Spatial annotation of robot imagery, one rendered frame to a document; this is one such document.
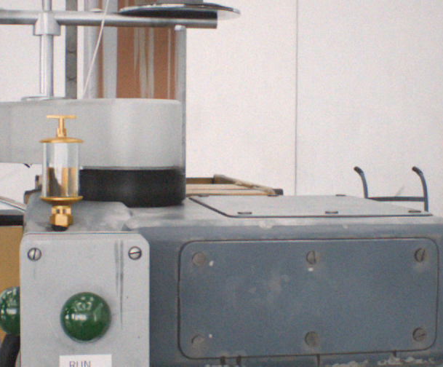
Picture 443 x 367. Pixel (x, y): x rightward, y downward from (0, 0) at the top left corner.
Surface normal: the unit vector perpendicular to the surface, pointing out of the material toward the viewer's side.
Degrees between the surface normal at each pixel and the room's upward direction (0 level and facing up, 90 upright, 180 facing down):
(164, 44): 90
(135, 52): 90
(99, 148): 90
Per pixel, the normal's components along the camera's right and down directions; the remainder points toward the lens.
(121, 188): -0.05, 0.05
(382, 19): 0.17, 0.05
